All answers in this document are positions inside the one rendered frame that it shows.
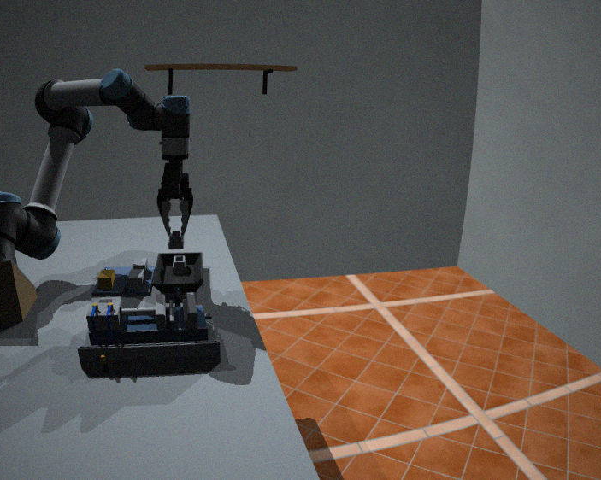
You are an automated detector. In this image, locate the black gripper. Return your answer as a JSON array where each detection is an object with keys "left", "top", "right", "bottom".
[{"left": 157, "top": 153, "right": 193, "bottom": 237}]

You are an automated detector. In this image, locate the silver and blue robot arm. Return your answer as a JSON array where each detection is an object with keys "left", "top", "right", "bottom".
[{"left": 0, "top": 69, "right": 191, "bottom": 265}]

